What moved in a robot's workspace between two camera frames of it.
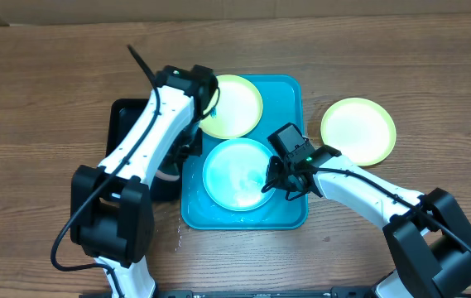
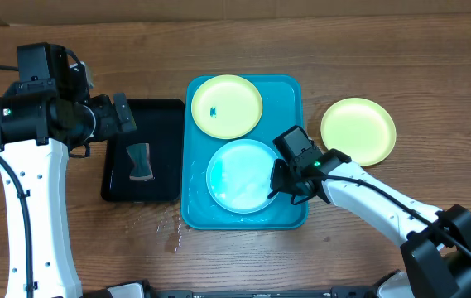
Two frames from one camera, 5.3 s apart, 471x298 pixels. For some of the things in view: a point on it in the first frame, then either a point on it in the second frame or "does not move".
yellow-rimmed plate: (360, 129) does not move
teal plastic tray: (283, 104) does not move
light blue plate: (234, 174) does not move
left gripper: (196, 149) to (110, 124)
